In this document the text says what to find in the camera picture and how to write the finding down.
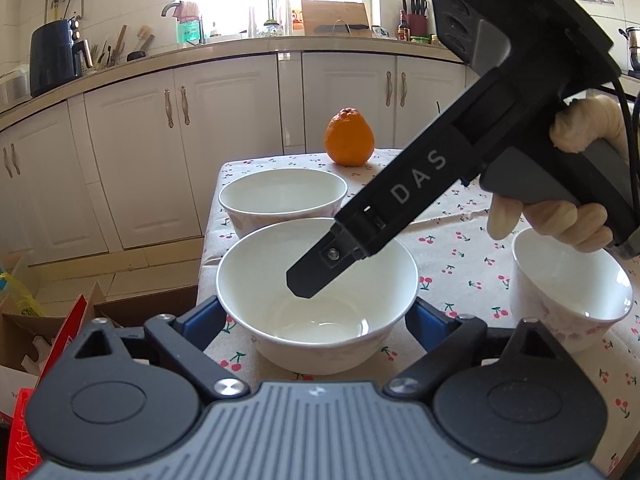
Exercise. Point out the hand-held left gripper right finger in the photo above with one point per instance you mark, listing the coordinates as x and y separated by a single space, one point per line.
425 327

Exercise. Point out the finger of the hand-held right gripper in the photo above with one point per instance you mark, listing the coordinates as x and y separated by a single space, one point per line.
312 272

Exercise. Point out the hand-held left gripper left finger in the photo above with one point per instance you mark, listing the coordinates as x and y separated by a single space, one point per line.
202 322

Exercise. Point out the white bowl with pink flowers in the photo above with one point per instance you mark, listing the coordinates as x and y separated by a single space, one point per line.
350 340
280 195
565 285

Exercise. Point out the person's right hand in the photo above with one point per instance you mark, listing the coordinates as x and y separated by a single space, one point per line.
565 225

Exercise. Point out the brown cardboard box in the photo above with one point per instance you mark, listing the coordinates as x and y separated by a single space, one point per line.
140 307

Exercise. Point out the cherry print tablecloth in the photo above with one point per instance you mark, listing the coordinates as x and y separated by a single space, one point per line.
450 260

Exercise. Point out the red knife block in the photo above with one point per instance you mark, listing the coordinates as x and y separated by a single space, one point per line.
415 22

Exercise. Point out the dark sauce bottle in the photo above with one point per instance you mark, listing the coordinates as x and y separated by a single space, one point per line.
403 30

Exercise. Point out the steel kettle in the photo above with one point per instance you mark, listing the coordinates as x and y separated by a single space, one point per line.
632 50

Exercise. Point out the red cardboard box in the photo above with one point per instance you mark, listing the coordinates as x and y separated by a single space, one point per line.
65 332

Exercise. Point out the bumpy-topped orange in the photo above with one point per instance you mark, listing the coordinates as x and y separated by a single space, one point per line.
350 137

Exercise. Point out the black kitchen knife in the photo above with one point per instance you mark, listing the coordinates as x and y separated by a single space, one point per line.
345 26

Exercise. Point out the wooden cutting board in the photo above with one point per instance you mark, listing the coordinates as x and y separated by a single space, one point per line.
332 12

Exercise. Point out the white kitchen cabinets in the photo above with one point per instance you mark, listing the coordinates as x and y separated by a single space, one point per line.
130 160

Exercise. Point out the yellow plastic bag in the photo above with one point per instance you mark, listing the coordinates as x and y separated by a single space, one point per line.
20 297

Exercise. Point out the stone kitchen countertop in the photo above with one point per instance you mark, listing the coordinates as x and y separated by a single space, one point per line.
225 47

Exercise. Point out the green dish soap bottle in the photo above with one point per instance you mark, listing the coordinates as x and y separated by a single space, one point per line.
187 32

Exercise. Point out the utensil holder with utensils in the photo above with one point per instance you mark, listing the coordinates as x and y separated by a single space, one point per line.
120 50

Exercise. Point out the pink checked dish towel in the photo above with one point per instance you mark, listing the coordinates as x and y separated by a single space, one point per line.
189 10

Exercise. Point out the black air fryer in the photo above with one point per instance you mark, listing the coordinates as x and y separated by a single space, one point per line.
55 60

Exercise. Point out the metal kitchen faucet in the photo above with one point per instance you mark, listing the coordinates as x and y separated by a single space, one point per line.
167 7

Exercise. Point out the white rice cooker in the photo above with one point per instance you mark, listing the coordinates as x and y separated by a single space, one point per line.
15 85

